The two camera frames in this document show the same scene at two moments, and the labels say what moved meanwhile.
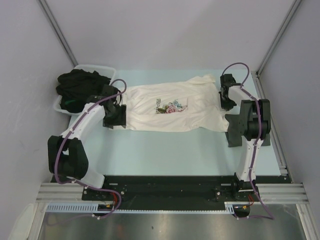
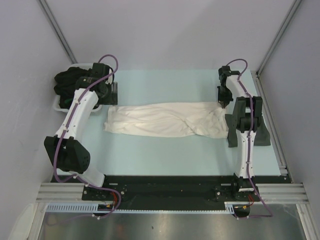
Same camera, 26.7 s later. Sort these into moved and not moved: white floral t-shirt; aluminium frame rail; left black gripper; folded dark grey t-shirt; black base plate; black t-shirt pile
Moved: left black gripper; white floral t-shirt
Not moved: folded dark grey t-shirt; black t-shirt pile; aluminium frame rail; black base plate
